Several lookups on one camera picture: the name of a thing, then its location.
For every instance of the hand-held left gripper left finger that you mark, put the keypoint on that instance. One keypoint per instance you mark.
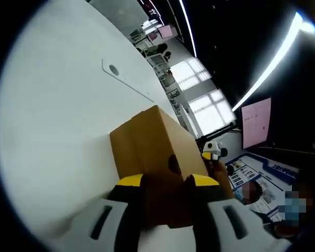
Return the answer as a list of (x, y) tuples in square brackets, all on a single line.
[(99, 225)]

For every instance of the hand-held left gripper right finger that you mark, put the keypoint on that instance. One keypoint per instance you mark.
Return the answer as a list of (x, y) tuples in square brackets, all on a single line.
[(239, 225)]

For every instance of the blue white wall poster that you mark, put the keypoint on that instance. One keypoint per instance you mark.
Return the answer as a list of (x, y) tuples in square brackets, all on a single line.
[(265, 173)]

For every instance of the group of white office chairs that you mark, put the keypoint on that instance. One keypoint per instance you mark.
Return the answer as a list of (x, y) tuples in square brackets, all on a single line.
[(157, 60)]

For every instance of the large display screen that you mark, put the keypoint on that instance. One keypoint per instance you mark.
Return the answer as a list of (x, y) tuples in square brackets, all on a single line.
[(256, 123)]

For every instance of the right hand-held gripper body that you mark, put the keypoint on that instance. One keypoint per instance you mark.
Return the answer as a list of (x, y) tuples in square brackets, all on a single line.
[(212, 147)]

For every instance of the brown cardboard shoe box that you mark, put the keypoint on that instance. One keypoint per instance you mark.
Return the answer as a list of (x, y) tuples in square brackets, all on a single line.
[(152, 136)]

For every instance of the white ceiling light strip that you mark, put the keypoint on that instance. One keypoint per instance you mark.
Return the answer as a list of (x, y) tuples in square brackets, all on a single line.
[(273, 60), (189, 29)]

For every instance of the black screen stand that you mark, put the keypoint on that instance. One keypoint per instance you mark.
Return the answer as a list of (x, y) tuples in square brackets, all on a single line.
[(218, 132)]

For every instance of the bright window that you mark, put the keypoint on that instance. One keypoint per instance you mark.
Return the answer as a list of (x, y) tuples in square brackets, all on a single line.
[(212, 113), (191, 74)]

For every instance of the round table grommet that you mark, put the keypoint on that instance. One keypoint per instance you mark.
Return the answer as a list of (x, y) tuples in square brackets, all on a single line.
[(113, 69)]

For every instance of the person's right hand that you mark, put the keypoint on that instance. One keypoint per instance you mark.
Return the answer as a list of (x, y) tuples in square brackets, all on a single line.
[(220, 170)]

